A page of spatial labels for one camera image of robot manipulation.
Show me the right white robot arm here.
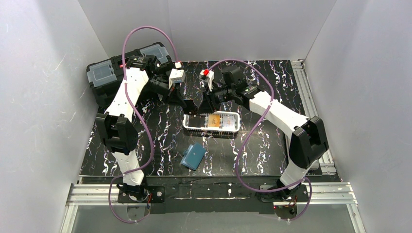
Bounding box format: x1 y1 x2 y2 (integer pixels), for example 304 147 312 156
198 66 329 200

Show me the black VIP card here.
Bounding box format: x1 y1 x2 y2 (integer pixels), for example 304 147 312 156
182 99 198 115

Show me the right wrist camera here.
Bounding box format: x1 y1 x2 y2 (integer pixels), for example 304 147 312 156
199 69 214 91

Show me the white credit card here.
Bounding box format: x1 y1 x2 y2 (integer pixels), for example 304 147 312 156
222 115 237 131

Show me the blue leather card holder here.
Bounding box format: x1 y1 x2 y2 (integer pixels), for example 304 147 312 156
180 142 206 170

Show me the black red toolbox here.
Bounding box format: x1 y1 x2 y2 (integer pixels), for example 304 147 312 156
86 42 178 108

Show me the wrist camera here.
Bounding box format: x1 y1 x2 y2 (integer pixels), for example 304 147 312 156
199 69 214 91
169 62 186 89

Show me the white plastic basket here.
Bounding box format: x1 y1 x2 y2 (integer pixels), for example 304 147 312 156
183 111 240 133

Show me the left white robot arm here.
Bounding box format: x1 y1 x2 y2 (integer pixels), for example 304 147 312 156
96 55 198 202

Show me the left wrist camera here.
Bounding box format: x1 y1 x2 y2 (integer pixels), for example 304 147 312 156
169 62 186 89

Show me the aluminium frame rail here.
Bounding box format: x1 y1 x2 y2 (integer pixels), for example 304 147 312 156
61 59 365 233

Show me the orange credit card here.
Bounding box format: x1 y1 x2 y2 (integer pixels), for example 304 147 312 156
207 114 221 129

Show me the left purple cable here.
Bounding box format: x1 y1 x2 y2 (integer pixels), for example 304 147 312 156
107 25 183 224

